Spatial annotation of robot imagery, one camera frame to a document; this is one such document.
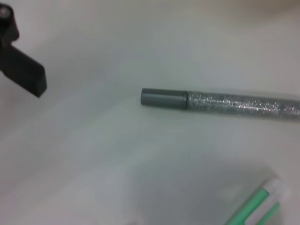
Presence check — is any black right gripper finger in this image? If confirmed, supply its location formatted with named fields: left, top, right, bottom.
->
left=0, top=4, right=47, bottom=98

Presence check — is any grey glitter pen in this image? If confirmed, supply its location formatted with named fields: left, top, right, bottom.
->
left=140, top=87, right=300, bottom=122

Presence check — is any green plastic pen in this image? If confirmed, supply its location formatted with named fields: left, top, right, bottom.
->
left=221, top=177, right=292, bottom=225

